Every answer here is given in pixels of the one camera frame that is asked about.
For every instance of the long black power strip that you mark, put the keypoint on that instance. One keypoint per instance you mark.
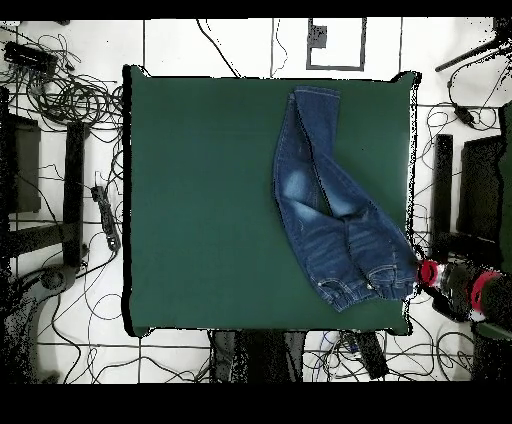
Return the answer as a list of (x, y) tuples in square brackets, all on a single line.
[(106, 216)]

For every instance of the wide black power strip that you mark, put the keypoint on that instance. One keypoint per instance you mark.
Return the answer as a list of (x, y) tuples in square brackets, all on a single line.
[(372, 356)]

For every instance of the black box device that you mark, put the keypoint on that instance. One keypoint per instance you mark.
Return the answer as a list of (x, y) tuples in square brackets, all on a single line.
[(30, 58)]

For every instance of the blue denim jeans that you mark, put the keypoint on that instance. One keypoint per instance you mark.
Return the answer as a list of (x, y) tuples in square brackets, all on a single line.
[(340, 248)]

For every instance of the black tripod leg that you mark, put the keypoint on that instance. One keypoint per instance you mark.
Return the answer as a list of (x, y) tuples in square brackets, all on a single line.
[(468, 54)]

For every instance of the dark green table cloth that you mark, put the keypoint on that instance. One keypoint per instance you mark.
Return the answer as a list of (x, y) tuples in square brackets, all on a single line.
[(192, 200)]

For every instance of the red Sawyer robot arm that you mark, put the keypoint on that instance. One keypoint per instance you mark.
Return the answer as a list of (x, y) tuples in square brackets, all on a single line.
[(486, 288)]

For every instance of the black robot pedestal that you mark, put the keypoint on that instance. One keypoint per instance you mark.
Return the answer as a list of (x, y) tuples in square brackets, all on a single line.
[(260, 356)]

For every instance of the black flat panel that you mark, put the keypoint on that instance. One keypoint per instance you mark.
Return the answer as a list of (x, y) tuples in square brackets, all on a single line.
[(480, 188), (26, 168)]

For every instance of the black power adapter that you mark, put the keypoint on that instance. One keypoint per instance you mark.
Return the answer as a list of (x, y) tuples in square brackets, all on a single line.
[(464, 114)]

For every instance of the dark stand base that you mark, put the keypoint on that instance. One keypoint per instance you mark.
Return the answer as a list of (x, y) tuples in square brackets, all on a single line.
[(52, 280)]

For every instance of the black upright stand bar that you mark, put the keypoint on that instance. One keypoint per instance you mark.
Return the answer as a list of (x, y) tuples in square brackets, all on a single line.
[(442, 192), (74, 192)]

